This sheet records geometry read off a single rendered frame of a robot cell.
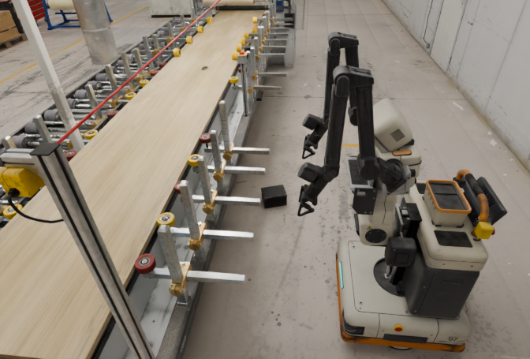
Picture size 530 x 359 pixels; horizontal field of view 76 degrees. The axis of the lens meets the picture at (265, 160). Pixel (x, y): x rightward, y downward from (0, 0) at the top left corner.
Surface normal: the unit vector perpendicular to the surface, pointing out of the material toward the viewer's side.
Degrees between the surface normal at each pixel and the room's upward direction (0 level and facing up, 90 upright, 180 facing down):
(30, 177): 90
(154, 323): 0
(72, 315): 0
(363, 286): 0
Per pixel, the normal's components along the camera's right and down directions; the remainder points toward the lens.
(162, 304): -0.04, -0.82
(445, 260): -0.11, 0.58
